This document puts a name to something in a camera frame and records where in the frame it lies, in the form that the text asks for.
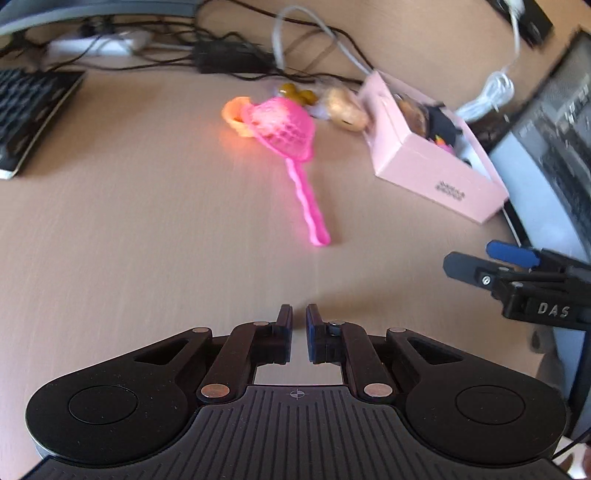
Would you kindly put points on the white power strip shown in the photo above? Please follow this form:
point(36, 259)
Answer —
point(123, 43)

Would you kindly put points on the black wall socket strip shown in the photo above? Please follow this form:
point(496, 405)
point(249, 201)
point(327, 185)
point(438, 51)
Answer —
point(533, 25)

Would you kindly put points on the curved black monitor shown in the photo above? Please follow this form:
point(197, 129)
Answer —
point(20, 15)

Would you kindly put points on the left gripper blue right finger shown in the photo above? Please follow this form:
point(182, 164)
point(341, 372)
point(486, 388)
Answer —
point(356, 353)

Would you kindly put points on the black plush toy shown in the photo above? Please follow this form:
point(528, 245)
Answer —
point(441, 125)

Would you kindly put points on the packaged bread with barcode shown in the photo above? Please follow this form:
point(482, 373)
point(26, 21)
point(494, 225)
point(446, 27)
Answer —
point(416, 114)

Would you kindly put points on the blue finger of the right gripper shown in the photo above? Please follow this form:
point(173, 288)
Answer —
point(522, 257)
point(476, 272)

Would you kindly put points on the white battery charger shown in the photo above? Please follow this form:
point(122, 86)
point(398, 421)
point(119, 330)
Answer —
point(466, 152)

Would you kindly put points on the orange toy piece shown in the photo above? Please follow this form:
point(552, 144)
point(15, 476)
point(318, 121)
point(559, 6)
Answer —
point(231, 113)

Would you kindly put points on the pink cardboard box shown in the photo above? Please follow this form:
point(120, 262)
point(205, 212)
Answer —
point(418, 165)

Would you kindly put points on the black keyboard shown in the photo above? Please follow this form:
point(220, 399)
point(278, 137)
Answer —
point(30, 101)

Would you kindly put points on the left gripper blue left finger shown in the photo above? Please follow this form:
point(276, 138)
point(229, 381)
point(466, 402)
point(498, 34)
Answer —
point(237, 356)

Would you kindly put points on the black power adapter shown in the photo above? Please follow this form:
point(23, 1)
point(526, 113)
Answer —
point(231, 57)

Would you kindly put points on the glass side computer case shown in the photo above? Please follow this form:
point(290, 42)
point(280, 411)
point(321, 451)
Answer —
point(543, 158)

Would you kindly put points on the pink toy net scoop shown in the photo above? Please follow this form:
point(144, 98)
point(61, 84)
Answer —
point(286, 128)

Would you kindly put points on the packaged round yellow bun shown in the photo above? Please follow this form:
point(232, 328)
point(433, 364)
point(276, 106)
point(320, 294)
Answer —
point(341, 106)

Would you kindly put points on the packaged brown balls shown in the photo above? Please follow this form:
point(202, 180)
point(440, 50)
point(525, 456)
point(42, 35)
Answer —
point(305, 98)

